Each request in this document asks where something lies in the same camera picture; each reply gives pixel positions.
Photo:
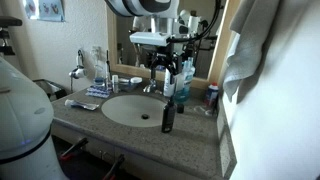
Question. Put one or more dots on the clear plastic container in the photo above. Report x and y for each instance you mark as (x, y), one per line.
(124, 84)

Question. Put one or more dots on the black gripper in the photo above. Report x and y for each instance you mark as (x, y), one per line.
(165, 53)

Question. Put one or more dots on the grey hanging towel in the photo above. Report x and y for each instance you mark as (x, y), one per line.
(246, 50)

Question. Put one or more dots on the blue patterned packet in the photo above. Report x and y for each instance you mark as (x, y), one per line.
(98, 91)

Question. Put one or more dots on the dark electric toothbrush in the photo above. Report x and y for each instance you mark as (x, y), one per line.
(108, 70)

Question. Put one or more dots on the shaving can with red cap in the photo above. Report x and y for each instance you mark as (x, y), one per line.
(211, 95)

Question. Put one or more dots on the clear jar with white lid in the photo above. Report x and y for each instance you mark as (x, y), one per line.
(136, 81)

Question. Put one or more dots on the blue mouthwash bottle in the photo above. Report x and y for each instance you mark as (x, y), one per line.
(186, 83)

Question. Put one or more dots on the clear toothbrush glass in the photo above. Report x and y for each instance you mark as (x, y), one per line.
(99, 71)

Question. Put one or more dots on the white lotion bottle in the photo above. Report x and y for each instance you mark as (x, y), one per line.
(168, 86)

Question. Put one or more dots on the black pump bottle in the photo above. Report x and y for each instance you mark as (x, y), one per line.
(168, 116)

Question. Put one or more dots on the white sink basin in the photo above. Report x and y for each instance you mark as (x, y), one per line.
(133, 110)

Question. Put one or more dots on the chrome faucet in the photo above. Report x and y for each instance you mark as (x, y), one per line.
(151, 86)

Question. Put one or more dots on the black bottle lid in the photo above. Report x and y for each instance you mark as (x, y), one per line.
(180, 108)

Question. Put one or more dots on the wood framed mirror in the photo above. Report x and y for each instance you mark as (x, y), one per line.
(113, 43)

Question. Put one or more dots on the toothpaste tube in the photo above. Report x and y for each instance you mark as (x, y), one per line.
(81, 105)

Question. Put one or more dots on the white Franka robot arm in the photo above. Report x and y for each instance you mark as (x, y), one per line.
(23, 116)

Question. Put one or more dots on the small white bottle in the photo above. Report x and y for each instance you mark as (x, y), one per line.
(115, 84)

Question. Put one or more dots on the clear dental retainer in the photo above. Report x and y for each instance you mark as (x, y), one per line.
(209, 112)
(199, 109)

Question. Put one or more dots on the blue wall poster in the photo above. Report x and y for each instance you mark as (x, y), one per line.
(45, 9)

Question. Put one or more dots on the red and black clamp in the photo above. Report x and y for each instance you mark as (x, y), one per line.
(115, 166)
(75, 148)

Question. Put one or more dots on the black stand equipment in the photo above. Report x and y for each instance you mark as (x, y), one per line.
(6, 35)

